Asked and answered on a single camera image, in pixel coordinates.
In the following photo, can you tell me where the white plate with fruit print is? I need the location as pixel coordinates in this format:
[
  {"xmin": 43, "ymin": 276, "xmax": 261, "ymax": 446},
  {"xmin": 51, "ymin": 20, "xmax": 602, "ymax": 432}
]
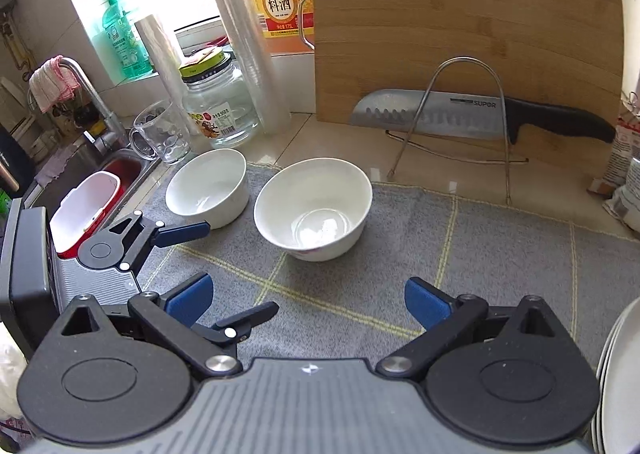
[{"xmin": 590, "ymin": 299, "xmax": 640, "ymax": 454}]

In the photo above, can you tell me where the white bowl floral print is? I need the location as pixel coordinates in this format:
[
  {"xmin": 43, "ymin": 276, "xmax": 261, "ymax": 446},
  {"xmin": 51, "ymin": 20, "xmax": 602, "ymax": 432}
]
[{"xmin": 254, "ymin": 157, "xmax": 373, "ymax": 262}]

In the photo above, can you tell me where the steel kitchen sink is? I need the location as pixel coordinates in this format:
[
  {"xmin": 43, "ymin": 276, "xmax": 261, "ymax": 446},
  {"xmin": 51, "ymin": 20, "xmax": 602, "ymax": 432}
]
[{"xmin": 23, "ymin": 143, "xmax": 160, "ymax": 220}]

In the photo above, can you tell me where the red white plastic basin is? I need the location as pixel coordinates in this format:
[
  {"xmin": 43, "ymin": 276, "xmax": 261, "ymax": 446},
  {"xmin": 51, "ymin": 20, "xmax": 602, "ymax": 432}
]
[{"xmin": 50, "ymin": 158, "xmax": 143, "ymax": 259}]

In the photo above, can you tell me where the white bowl plain back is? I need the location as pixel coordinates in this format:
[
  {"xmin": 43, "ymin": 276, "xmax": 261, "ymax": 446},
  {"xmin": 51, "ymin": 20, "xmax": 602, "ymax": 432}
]
[{"xmin": 165, "ymin": 148, "xmax": 250, "ymax": 230}]

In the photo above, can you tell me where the metal sink faucet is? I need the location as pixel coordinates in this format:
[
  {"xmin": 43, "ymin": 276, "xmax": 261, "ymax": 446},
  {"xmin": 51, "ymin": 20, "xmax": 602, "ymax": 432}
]
[{"xmin": 27, "ymin": 55, "xmax": 129, "ymax": 150}]

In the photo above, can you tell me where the clear glass mug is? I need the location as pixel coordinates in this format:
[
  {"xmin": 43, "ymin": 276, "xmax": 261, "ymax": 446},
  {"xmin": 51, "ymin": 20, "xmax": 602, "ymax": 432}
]
[{"xmin": 129, "ymin": 99, "xmax": 192, "ymax": 165}]

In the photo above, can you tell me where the grey checked dish mat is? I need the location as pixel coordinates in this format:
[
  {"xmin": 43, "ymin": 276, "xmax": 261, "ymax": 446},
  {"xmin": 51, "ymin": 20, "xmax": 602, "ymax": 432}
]
[{"xmin": 139, "ymin": 184, "xmax": 639, "ymax": 363}]

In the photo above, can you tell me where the glass jar green lid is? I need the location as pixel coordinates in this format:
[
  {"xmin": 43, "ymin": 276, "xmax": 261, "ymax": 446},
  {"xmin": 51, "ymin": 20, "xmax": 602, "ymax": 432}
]
[{"xmin": 179, "ymin": 47, "xmax": 260, "ymax": 148}]

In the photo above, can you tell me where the pink cloth on faucet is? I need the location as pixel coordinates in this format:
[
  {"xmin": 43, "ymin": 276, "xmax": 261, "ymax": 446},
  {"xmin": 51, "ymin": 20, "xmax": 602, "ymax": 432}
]
[{"xmin": 29, "ymin": 55, "xmax": 80, "ymax": 114}]

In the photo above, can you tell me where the green dish soap bottle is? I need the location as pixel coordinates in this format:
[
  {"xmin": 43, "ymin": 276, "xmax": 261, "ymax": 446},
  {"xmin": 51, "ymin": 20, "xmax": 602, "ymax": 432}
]
[{"xmin": 101, "ymin": 0, "xmax": 153, "ymax": 79}]

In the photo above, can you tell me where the plastic wrap roll thin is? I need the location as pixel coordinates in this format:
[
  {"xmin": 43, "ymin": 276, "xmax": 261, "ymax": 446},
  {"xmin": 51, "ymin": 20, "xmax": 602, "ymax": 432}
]
[{"xmin": 134, "ymin": 14, "xmax": 200, "ymax": 136}]

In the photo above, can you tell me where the white blue clipped bag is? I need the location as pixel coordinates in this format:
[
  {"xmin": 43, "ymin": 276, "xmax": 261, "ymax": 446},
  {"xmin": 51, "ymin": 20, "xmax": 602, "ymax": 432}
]
[{"xmin": 604, "ymin": 142, "xmax": 640, "ymax": 233}]

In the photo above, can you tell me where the plastic cup stack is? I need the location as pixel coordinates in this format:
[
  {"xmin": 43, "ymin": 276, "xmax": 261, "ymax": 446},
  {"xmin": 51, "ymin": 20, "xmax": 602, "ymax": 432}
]
[{"xmin": 215, "ymin": 0, "xmax": 291, "ymax": 134}]

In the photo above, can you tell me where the white red salt bag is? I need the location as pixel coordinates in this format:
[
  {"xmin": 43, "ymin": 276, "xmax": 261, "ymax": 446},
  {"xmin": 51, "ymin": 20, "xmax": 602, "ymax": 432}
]
[{"xmin": 587, "ymin": 91, "xmax": 639, "ymax": 196}]

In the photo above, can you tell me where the bamboo cutting board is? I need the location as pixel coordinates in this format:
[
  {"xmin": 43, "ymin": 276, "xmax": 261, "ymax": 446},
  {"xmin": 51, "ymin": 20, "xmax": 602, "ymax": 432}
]
[{"xmin": 310, "ymin": 0, "xmax": 626, "ymax": 170}]

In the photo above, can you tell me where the metal wire board stand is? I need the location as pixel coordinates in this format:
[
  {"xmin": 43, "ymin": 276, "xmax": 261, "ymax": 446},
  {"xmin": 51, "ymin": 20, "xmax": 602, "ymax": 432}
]
[{"xmin": 384, "ymin": 55, "xmax": 531, "ymax": 207}]

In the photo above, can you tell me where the black handled kitchen knife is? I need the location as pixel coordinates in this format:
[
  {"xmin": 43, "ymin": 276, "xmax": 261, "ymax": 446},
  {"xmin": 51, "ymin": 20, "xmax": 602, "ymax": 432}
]
[{"xmin": 349, "ymin": 89, "xmax": 616, "ymax": 144}]

